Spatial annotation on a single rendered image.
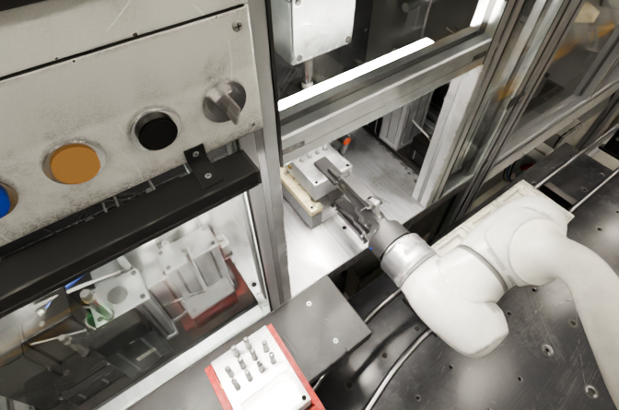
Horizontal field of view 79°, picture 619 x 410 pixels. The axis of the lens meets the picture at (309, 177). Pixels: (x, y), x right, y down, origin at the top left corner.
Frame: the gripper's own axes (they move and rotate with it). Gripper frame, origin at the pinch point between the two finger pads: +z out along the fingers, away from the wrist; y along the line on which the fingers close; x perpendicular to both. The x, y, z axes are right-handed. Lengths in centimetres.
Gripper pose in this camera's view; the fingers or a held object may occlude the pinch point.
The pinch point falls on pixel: (328, 178)
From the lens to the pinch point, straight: 79.0
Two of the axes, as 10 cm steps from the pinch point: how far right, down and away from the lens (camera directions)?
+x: -8.1, 4.5, -3.8
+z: -5.8, -6.3, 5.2
